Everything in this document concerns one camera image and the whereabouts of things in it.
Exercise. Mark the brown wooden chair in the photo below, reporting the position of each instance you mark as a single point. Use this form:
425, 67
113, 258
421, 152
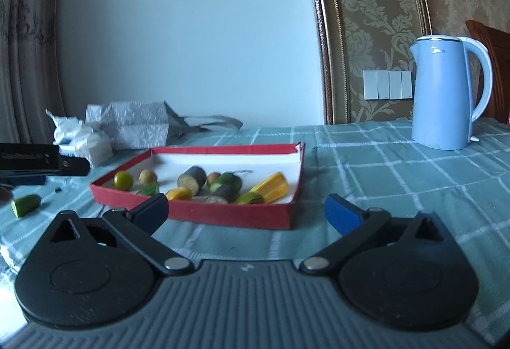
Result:
500, 74

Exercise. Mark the grey patterned gift bag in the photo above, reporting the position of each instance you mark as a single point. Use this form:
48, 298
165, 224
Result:
131, 129

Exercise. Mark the red cardboard box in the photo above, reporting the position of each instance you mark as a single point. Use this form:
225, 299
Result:
223, 215

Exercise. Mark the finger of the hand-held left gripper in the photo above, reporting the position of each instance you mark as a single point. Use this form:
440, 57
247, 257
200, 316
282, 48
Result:
28, 180
75, 166

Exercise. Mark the white tissue pack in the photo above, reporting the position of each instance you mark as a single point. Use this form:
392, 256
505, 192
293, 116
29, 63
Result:
95, 149

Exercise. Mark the brown longan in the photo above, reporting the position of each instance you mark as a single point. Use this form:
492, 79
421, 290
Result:
147, 176
213, 177

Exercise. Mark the dark green cucumber piece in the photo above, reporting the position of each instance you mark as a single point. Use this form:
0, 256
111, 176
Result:
231, 181

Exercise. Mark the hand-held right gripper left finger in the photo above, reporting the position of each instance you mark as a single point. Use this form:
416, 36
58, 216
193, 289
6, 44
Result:
153, 211

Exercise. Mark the gold framed damask wall panel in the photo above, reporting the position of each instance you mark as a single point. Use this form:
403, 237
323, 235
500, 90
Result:
366, 14

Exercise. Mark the white wall switch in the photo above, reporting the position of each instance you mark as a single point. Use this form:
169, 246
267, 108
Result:
388, 85

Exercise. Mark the green checked tablecloth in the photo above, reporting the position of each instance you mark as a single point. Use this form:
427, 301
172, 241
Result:
378, 181

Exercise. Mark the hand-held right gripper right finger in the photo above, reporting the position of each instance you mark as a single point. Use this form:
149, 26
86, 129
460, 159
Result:
342, 213

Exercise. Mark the green tomato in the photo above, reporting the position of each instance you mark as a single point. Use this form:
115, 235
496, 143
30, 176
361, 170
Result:
122, 180

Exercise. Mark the yellow fruit piece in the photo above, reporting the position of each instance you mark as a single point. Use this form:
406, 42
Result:
273, 185
179, 194

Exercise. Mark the light blue electric kettle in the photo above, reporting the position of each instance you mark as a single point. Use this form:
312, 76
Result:
446, 93

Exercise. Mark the brown patterned curtain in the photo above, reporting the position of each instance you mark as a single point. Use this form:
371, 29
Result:
24, 34

